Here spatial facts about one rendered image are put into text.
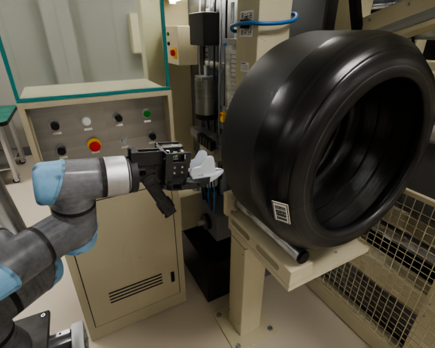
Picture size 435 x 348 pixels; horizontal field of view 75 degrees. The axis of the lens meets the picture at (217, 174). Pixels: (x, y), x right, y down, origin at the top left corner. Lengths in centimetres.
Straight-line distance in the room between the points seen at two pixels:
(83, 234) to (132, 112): 76
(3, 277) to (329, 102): 63
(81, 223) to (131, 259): 98
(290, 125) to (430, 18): 61
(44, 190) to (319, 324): 166
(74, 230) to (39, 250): 6
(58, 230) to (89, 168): 12
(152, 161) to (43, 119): 74
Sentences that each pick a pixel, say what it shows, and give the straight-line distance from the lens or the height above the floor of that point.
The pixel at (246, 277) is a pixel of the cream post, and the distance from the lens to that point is 144.
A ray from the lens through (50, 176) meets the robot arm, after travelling 52.
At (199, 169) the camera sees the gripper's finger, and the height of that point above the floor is 123.
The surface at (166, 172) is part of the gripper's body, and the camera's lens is 55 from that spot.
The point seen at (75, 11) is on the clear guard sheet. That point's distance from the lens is 119.
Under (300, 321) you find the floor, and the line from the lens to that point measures 189.
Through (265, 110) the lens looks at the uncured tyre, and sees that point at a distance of 65.
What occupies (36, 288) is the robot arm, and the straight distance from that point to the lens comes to 92.
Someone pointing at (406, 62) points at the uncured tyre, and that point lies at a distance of 79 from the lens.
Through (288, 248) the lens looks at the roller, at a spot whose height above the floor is 91.
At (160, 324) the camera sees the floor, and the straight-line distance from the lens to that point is 184.
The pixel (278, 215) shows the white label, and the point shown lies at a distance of 68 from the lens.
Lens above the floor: 148
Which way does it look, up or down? 27 degrees down
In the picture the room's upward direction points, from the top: straight up
